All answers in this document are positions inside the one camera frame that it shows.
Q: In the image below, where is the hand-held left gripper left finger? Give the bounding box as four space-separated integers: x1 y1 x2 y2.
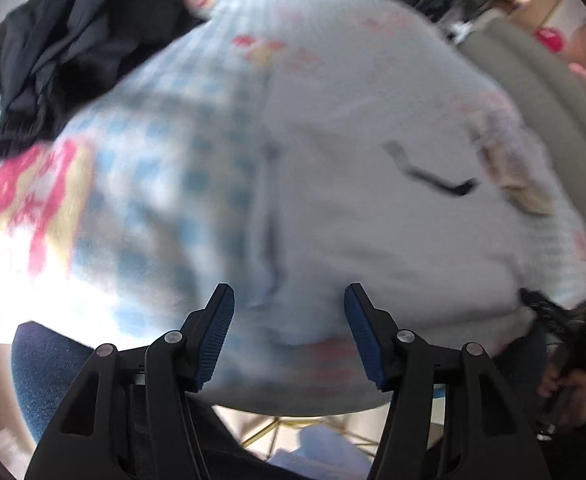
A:
25 282 236 480

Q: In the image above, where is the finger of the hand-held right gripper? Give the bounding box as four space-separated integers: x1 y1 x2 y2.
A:
519 286 586 361

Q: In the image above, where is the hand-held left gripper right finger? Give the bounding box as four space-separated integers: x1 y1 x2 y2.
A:
344 282 539 480

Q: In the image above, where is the light grey sweatshirt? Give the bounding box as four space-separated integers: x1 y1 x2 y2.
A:
245 0 569 416

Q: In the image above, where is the black clothes pile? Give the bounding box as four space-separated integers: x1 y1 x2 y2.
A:
0 0 209 161

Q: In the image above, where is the person's right hand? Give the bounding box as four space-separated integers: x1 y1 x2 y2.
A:
536 355 586 438

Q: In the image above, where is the light blue towel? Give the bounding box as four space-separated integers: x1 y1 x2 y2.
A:
268 425 379 480

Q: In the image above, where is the blue checkered printed blanket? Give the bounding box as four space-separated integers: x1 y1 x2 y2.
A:
0 0 586 346

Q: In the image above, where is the grey padded headboard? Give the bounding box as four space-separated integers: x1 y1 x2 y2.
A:
456 20 586 271

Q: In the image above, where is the red mushroom toy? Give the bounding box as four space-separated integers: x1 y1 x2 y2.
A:
533 27 569 53

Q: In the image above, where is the gold wire basket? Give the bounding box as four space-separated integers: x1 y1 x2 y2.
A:
213 407 389 461

